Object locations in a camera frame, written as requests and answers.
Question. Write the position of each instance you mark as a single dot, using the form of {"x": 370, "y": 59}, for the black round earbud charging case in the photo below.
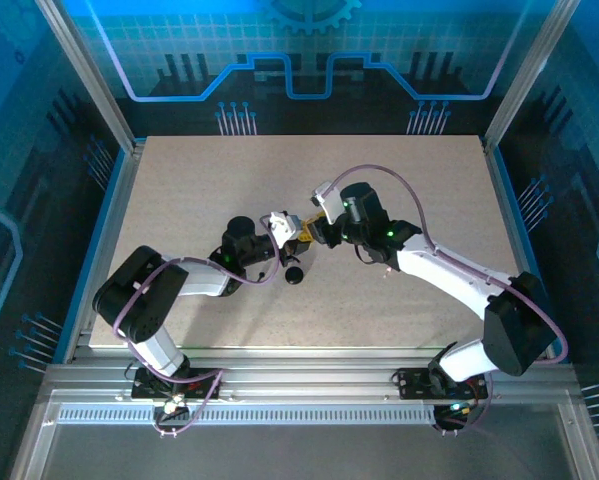
{"x": 294, "y": 275}

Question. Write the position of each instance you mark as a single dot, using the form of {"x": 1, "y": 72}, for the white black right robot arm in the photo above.
{"x": 444, "y": 277}

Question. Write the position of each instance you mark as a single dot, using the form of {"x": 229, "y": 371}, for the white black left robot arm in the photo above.
{"x": 144, "y": 300}

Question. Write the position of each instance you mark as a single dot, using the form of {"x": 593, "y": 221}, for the wide aluminium mounting beam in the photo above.
{"x": 304, "y": 370}

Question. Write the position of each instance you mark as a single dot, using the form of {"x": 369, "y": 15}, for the blue table edge strip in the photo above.
{"x": 110, "y": 200}
{"x": 513, "y": 200}

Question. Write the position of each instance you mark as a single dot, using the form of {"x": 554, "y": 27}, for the small controller board with LEDs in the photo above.
{"x": 456, "y": 407}
{"x": 171, "y": 406}

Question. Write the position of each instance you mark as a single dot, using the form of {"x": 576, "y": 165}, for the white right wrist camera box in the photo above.
{"x": 325, "y": 200}

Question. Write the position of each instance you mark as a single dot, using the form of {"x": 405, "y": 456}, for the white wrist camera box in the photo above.
{"x": 325, "y": 200}
{"x": 281, "y": 225}

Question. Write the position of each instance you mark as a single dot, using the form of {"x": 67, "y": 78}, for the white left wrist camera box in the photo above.
{"x": 281, "y": 225}

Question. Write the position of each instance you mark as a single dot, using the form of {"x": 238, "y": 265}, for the aluminium side rail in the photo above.
{"x": 122, "y": 200}
{"x": 502, "y": 200}

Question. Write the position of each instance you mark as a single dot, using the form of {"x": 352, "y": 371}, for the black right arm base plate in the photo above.
{"x": 409, "y": 382}

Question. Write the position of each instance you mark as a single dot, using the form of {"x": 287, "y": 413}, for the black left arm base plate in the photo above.
{"x": 144, "y": 387}

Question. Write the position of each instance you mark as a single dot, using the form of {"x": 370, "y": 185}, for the aluminium frame post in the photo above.
{"x": 91, "y": 75}
{"x": 525, "y": 75}

